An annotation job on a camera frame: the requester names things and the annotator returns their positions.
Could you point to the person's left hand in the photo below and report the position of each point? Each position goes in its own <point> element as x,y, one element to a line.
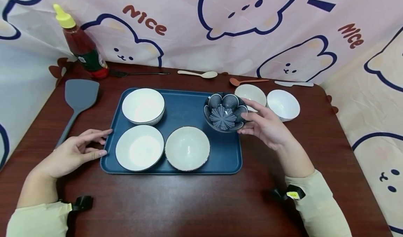
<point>67,156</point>

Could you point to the person's right hand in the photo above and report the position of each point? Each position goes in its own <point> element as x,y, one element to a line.
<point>272,128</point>

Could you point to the person's left fingers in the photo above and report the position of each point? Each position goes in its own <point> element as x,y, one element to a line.
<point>94,135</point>

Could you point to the person's right thumb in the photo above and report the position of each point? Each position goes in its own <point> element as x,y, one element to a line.
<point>246,130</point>

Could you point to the person's left thumb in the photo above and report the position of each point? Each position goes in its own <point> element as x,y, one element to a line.
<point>96,155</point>

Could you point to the person's right fingers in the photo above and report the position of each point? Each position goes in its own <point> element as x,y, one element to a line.
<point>253,109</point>

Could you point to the blue flower-shaped bowl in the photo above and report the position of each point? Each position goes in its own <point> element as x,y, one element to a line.
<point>222,114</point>

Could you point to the person's left forearm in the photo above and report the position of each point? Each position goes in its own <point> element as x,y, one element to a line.
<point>37,205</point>

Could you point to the person's right forearm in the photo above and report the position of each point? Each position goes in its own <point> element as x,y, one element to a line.
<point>311,195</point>

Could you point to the small white bowl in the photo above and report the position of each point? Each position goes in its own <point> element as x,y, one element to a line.
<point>283,104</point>
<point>252,91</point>

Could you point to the brown spoon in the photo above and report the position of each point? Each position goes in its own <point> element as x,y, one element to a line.
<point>235,81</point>

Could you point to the grey silicone spatula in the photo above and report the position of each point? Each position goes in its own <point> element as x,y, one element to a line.
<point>80,95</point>

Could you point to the pale blue plastic knife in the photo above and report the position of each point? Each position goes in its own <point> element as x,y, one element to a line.
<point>292,83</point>

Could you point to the black wrist band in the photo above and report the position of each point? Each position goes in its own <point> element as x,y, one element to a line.
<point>82,203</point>
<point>294,192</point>

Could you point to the cream spoon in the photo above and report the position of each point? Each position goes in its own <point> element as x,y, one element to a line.
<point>207,75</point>

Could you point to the white bowl striped outside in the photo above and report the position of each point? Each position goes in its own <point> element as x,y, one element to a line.
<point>143,105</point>

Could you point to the off-white bowl speckled rim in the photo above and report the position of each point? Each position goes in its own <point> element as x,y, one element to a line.
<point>187,148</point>

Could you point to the blue rectangular tray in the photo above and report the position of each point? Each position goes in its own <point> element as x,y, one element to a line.
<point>185,112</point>

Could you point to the black spoon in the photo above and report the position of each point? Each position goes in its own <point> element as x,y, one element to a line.
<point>138,73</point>

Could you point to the red sauce bottle yellow cap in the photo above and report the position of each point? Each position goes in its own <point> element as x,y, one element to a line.
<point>82,48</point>

